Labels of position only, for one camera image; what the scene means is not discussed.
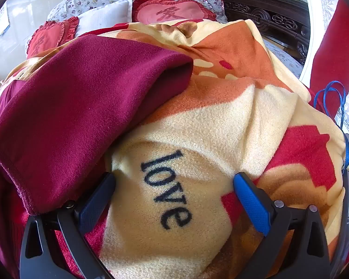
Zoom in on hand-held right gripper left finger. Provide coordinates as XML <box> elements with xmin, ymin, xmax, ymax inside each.
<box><xmin>20</xmin><ymin>172</ymin><xmax>117</xmax><ymax>279</ymax></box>

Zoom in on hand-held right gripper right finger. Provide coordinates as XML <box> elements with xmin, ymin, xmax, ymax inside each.
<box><xmin>233</xmin><ymin>172</ymin><xmax>330</xmax><ymax>279</ymax></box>

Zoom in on maroon fleece garment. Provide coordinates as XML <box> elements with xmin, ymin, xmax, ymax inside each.
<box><xmin>0</xmin><ymin>35</ymin><xmax>194</xmax><ymax>268</ymax></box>

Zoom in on printed fleece blanket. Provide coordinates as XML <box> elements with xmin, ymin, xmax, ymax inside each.
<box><xmin>0</xmin><ymin>19</ymin><xmax>348</xmax><ymax>279</ymax></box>

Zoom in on red cloth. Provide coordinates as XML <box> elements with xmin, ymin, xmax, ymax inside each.
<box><xmin>308</xmin><ymin>0</ymin><xmax>349</xmax><ymax>114</ymax></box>

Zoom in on small red heart pillow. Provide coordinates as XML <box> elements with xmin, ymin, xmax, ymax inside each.
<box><xmin>26</xmin><ymin>17</ymin><xmax>80</xmax><ymax>59</ymax></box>

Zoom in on white pillow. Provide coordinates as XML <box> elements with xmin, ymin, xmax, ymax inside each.
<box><xmin>74</xmin><ymin>0</ymin><xmax>133</xmax><ymax>37</ymax></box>

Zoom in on dark carved wooden headboard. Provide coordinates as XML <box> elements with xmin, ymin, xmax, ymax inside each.
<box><xmin>215</xmin><ymin>0</ymin><xmax>310</xmax><ymax>64</ymax></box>

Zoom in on large red heart pillow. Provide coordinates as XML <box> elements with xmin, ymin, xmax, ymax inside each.
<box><xmin>132</xmin><ymin>0</ymin><xmax>218</xmax><ymax>24</ymax></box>

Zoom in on white lace cloth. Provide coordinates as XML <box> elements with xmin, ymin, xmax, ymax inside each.
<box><xmin>299</xmin><ymin>0</ymin><xmax>342</xmax><ymax>82</ymax></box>

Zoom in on wall calendar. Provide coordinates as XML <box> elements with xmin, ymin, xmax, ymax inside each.
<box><xmin>0</xmin><ymin>3</ymin><xmax>10</xmax><ymax>37</ymax></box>

